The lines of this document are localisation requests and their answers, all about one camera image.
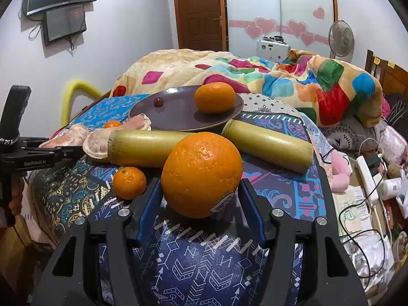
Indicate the green sugarcane piece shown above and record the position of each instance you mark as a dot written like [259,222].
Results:
[271,148]
[140,148]

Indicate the blue patterned cloth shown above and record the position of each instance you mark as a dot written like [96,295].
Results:
[92,111]

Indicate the white power strip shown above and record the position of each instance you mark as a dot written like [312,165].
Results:
[366,175]

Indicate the small black wall monitor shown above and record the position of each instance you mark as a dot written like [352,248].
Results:
[65,22]

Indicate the colourful patchwork blanket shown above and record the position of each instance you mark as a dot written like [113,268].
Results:
[287,79]

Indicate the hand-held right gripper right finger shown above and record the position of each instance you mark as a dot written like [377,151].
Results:
[252,208]

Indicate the medium orange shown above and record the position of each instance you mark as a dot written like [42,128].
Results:
[214,98]

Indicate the small mandarin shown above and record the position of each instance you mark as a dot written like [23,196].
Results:
[129,183]
[112,124]

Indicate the brown wooden door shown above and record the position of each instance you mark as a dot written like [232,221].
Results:
[197,12]

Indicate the brown wooden headboard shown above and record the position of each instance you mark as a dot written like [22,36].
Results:
[392,76]

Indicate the white hard case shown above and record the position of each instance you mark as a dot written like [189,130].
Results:
[272,49]

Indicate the person's left hand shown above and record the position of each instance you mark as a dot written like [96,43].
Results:
[16,197]

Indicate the standing electric fan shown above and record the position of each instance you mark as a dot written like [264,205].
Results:
[341,38]

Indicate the grey pillow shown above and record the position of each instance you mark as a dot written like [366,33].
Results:
[347,134]

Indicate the peeled pomelo segment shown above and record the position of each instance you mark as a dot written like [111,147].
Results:
[71,135]
[138,122]
[95,146]

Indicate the white plastic bottle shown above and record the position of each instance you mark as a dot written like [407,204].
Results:
[392,186]

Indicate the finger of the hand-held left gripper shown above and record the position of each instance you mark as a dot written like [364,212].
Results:
[32,142]
[70,152]

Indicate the brown round plate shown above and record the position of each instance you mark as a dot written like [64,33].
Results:
[178,111]

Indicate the white patterned pillow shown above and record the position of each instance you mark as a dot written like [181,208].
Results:
[271,103]

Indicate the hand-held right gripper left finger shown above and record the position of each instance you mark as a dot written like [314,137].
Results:
[149,212]

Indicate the large orange with sticker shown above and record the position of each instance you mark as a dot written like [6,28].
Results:
[197,172]

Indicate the yellow foam tube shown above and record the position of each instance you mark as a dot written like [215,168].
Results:
[68,102]

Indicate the pink plush toy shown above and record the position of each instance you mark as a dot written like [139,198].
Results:
[339,178]

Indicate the dark red round fruit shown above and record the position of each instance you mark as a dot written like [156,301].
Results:
[158,102]

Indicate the wardrobe with heart stickers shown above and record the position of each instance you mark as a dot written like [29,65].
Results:
[287,3]

